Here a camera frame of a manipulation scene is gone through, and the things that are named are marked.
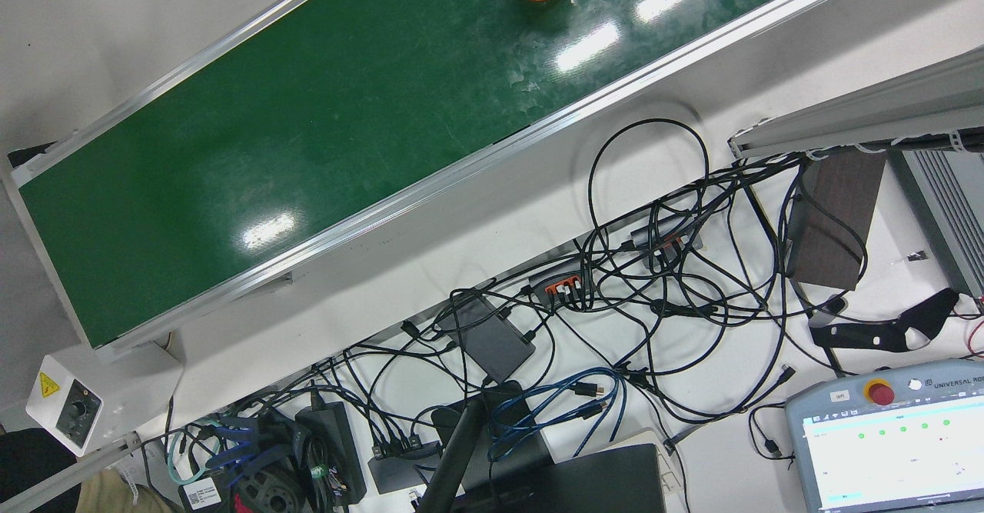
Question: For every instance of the black hub with orange ports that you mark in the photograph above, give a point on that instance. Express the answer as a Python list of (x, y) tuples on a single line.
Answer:
[(557, 282)]

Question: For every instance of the flat black adapter box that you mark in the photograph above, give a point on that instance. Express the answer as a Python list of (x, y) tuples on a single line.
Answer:
[(492, 340)]

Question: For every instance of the grey usb hub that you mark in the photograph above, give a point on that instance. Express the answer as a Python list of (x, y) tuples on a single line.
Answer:
[(665, 234)]

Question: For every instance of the green conveyor belt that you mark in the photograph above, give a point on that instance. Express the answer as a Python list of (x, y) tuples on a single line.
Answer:
[(346, 113)]

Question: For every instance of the dark flat case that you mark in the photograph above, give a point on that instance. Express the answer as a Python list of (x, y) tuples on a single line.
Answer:
[(519, 451)]

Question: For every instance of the black pole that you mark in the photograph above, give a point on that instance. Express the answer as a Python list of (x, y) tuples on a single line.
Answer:
[(453, 459)]

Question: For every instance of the small black usb hub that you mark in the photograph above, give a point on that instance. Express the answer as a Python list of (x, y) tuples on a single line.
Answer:
[(400, 471)]

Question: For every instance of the black power brick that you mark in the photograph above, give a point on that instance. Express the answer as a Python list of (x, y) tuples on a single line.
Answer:
[(334, 444)]

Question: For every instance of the black monitor stand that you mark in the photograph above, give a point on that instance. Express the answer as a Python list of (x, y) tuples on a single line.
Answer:
[(584, 482)]

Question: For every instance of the beige device under laptop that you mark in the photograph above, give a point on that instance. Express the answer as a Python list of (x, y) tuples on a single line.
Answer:
[(667, 459)]

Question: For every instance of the brown wooden block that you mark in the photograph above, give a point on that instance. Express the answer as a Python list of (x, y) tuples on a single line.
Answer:
[(838, 221)]

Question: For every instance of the white labelled tag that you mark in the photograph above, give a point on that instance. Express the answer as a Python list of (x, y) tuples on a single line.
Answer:
[(201, 493)]

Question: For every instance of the small black screw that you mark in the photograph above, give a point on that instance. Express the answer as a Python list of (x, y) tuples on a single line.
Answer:
[(917, 255)]

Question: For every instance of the white conveyor control box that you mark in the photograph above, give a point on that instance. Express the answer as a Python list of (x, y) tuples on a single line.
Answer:
[(92, 398)]

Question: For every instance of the grey robot teach pendant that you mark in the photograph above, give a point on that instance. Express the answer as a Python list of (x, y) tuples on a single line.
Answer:
[(892, 444)]

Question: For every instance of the khaki fabric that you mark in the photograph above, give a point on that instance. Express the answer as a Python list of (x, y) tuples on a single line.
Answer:
[(115, 494)]

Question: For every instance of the grey finned metal box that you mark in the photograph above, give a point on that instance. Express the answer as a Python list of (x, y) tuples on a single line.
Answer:
[(949, 205)]

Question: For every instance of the aluminium profile rail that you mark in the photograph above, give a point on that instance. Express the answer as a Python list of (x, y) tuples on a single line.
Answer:
[(861, 117)]

